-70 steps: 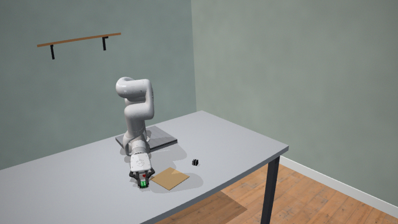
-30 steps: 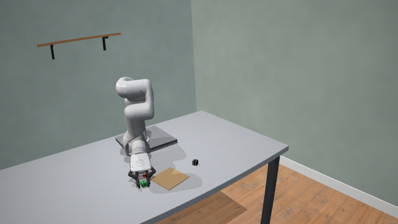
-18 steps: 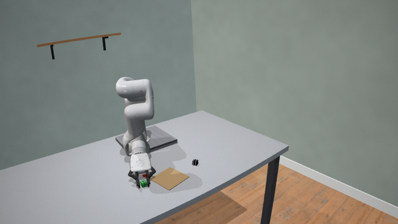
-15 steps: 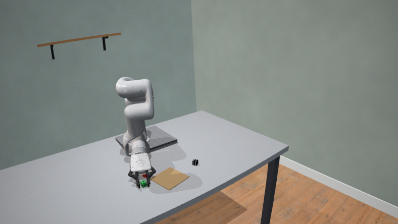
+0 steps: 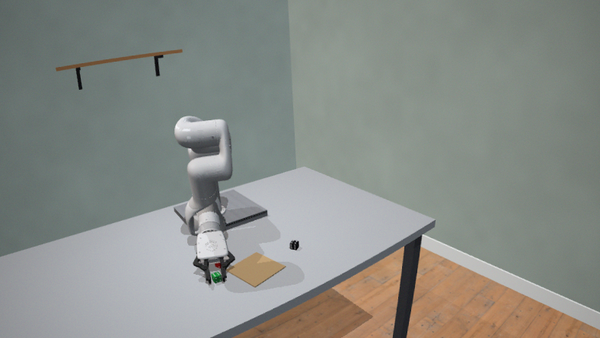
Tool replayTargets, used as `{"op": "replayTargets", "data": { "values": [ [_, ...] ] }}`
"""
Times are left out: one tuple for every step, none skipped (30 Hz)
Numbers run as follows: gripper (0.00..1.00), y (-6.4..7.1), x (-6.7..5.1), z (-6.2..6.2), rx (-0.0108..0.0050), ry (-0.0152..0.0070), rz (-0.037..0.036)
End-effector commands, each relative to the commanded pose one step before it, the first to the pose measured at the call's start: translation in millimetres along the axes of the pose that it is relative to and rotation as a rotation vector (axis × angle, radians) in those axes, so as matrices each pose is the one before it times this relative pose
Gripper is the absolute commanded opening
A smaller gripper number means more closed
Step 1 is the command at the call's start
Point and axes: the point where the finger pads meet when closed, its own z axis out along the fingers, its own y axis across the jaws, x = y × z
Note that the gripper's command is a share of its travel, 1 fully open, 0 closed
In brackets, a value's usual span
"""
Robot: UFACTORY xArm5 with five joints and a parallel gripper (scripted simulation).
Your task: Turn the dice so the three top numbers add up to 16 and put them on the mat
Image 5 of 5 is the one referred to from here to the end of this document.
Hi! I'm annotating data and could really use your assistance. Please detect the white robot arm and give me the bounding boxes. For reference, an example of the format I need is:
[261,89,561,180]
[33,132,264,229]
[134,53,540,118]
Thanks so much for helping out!
[174,116,232,236]

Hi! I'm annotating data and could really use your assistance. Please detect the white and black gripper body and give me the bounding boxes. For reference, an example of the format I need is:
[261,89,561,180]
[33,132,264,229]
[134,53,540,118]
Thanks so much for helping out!
[196,228,229,264]

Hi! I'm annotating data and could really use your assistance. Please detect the tan square mat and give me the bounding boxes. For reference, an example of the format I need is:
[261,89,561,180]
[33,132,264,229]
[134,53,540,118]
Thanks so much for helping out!
[226,252,286,288]

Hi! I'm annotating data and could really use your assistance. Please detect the green die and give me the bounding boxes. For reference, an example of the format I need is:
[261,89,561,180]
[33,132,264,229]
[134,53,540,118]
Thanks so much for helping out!
[211,272,222,283]

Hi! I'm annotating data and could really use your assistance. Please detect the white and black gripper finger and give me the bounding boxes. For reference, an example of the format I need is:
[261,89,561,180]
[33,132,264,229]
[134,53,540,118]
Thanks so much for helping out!
[219,252,235,282]
[193,256,212,284]

